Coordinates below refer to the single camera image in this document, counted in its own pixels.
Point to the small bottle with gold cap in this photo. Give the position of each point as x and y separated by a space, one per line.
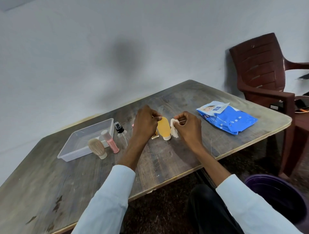
155 136

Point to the person's right hand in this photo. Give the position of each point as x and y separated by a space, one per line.
190 131

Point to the beige shaving brush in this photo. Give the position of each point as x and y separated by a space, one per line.
97 148

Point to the white wet wipe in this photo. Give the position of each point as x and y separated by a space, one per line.
174 131

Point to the pink tube with white cap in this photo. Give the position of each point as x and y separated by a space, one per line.
111 143

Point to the brown plastic chair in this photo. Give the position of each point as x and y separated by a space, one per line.
260 70

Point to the clear spray bottle black cap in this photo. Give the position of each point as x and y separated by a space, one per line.
122 135

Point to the orange squeeze bottle white cap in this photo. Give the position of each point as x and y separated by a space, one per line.
164 127

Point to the person's left forearm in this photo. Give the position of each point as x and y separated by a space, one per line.
113 190

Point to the person's left hand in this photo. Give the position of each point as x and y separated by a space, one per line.
142 126

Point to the purple plastic bucket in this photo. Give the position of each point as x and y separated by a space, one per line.
277 197

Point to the clear plastic tray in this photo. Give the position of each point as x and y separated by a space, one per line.
79 142

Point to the blue wet wipes packet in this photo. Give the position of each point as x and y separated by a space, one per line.
229 119

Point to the person's right thumb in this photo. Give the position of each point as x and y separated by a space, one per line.
178 121

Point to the person's right forearm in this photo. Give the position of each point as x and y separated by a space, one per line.
231 190

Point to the person's black trousers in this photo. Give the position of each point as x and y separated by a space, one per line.
212 212

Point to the person's left thumb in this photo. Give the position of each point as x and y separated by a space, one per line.
157 118

